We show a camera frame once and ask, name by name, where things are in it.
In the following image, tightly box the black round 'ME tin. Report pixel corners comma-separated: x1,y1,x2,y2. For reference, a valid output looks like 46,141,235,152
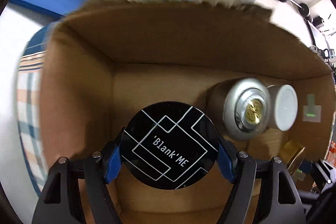
120,102,219,190

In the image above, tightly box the white round lidded jar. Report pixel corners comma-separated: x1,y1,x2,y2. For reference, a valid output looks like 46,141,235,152
268,84,298,131

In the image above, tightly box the silver round tin gold centre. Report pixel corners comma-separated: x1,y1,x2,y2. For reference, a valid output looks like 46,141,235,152
223,78,271,141

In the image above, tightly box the plaid tablecloth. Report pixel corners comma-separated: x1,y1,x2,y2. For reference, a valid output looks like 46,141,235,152
17,26,51,196

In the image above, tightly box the open cardboard box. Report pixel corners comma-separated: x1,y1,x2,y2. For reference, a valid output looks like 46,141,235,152
40,0,335,223

